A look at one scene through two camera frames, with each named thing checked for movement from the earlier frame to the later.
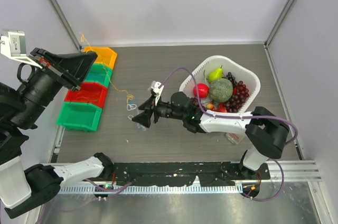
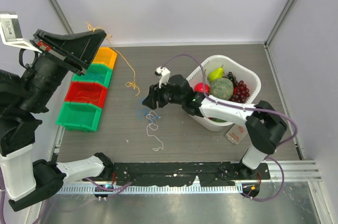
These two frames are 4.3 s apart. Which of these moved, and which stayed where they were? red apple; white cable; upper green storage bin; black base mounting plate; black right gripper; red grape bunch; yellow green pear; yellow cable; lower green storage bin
Moved: black right gripper; white cable; yellow cable
Stayed: red apple; lower green storage bin; red grape bunch; yellow green pear; upper green storage bin; black base mounting plate
